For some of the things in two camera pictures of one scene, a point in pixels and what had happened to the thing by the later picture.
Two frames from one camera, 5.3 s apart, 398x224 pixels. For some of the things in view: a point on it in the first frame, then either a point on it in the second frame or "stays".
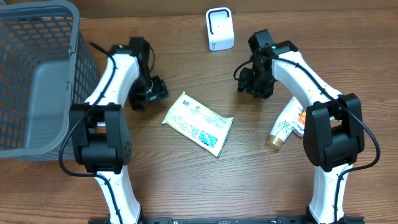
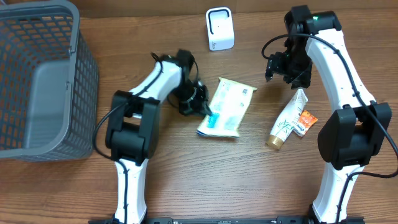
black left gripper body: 149,90 -> 190,98
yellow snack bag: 199,125 -> 228,107
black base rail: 277,219 stays
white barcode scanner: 220,28 stays
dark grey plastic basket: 46,65 stays
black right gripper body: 259,81 -> 296,65
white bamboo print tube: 285,124 stays
